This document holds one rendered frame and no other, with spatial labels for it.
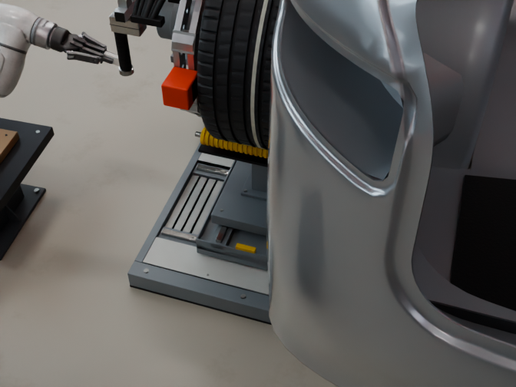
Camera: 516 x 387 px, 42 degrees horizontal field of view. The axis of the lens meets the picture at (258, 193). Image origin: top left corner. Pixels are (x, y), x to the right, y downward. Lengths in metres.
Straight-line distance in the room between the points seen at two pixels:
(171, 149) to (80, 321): 0.90
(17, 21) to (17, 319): 0.99
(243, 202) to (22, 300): 0.84
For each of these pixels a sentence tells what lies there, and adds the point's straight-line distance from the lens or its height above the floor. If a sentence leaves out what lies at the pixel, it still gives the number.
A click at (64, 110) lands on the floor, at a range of 3.20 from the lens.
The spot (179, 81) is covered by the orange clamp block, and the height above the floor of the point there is 0.89.
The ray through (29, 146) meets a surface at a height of 0.30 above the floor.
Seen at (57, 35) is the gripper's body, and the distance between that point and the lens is 2.23.
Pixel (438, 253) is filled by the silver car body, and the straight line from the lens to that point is 1.39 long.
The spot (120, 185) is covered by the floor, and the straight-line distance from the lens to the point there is 2.78.
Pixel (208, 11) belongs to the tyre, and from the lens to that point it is 1.73.
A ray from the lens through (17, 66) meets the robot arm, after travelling 2.27.
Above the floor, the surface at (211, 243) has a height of 0.17.
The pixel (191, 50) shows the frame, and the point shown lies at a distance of 1.80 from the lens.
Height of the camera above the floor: 1.95
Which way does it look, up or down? 46 degrees down
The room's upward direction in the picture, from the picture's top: 1 degrees clockwise
